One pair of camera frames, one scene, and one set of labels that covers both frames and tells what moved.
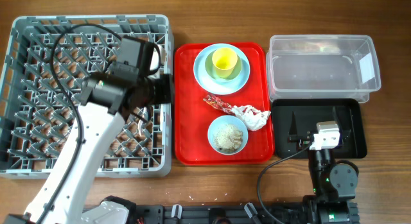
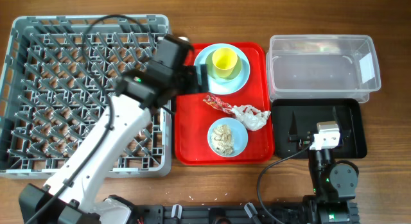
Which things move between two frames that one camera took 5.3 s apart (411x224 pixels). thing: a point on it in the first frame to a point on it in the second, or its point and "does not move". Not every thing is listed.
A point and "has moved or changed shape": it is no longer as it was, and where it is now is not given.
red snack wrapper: x=218 y=103 does not move
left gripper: x=166 y=95 to x=195 y=73
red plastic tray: x=193 y=115 does not move
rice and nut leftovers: x=227 y=138 has moved or changed shape
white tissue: x=255 y=118 does not move
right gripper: x=303 y=140 does not move
